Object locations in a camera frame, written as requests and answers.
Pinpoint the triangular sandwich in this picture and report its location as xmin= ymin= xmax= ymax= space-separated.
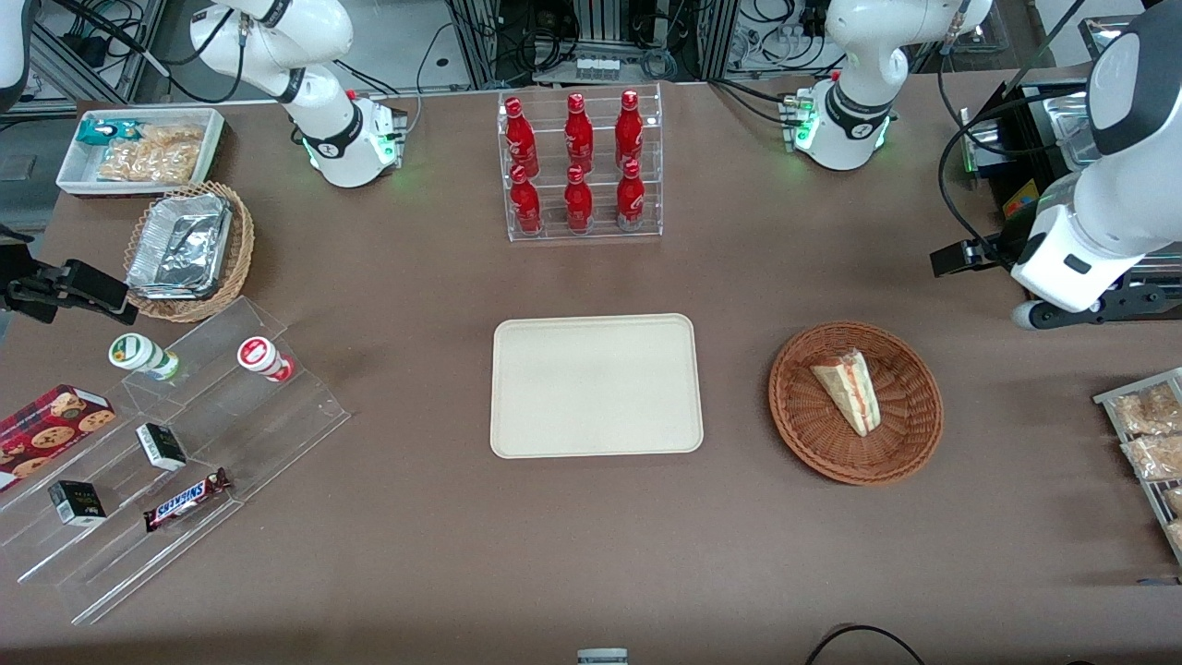
xmin=810 ymin=349 xmax=883 ymax=438

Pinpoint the tray of snack bags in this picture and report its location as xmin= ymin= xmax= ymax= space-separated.
xmin=1093 ymin=367 xmax=1182 ymax=566

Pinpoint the oval wicker basket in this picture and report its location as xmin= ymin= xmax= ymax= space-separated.
xmin=122 ymin=181 xmax=256 ymax=323

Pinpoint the round brown wicker basket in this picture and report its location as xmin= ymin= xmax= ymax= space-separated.
xmin=768 ymin=320 xmax=945 ymax=487

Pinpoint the cream rectangular serving tray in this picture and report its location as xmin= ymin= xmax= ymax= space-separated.
xmin=489 ymin=313 xmax=706 ymax=460

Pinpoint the black food warmer case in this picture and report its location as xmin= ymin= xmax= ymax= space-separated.
xmin=959 ymin=14 xmax=1182 ymax=320

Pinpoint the green lid yogurt cup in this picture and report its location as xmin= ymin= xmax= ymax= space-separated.
xmin=107 ymin=332 xmax=182 ymax=382

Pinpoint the stack of foil trays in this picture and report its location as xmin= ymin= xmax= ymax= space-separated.
xmin=126 ymin=193 xmax=234 ymax=300

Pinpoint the white rectangular snack bin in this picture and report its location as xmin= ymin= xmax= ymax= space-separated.
xmin=55 ymin=107 xmax=228 ymax=200

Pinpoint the steel warmer pan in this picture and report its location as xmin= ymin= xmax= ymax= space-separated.
xmin=1042 ymin=90 xmax=1104 ymax=172

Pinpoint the clear bag of crackers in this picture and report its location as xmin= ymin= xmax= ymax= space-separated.
xmin=96 ymin=124 xmax=206 ymax=184

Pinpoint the red tartan cookie box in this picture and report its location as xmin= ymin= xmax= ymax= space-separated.
xmin=0 ymin=384 xmax=117 ymax=492

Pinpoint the teal snack packet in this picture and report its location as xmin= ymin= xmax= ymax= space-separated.
xmin=77 ymin=119 xmax=145 ymax=147

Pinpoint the small black white box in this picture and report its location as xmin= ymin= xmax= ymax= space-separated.
xmin=135 ymin=422 xmax=188 ymax=473
xmin=47 ymin=479 xmax=108 ymax=528

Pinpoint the red lid yogurt cup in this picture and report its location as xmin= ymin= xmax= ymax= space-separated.
xmin=235 ymin=336 xmax=297 ymax=384

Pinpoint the clear acrylic stepped shelf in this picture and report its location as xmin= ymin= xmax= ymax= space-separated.
xmin=0 ymin=296 xmax=353 ymax=627

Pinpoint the snickers chocolate bar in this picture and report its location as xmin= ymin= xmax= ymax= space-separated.
xmin=142 ymin=467 xmax=233 ymax=533

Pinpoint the grey metal rack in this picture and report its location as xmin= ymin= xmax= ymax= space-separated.
xmin=26 ymin=0 xmax=169 ymax=105

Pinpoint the red soda bottle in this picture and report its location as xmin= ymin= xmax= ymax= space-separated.
xmin=509 ymin=164 xmax=544 ymax=236
xmin=564 ymin=164 xmax=595 ymax=235
xmin=616 ymin=160 xmax=647 ymax=233
xmin=503 ymin=96 xmax=540 ymax=176
xmin=564 ymin=92 xmax=596 ymax=173
xmin=615 ymin=90 xmax=645 ymax=172

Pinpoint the clear acrylic bottle rack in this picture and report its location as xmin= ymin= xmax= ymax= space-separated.
xmin=496 ymin=82 xmax=665 ymax=244

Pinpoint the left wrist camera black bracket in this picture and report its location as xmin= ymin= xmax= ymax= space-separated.
xmin=1011 ymin=282 xmax=1170 ymax=332

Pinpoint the wrist camera black bracket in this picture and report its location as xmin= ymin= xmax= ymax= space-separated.
xmin=0 ymin=226 xmax=66 ymax=325
xmin=1011 ymin=282 xmax=1170 ymax=332

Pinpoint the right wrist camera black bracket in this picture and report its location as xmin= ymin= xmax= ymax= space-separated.
xmin=0 ymin=226 xmax=66 ymax=325

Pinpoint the black looped cable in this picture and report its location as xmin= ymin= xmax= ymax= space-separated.
xmin=802 ymin=624 xmax=928 ymax=665

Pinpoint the aluminium frame with cables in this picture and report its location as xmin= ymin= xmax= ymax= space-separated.
xmin=447 ymin=0 xmax=742 ymax=90

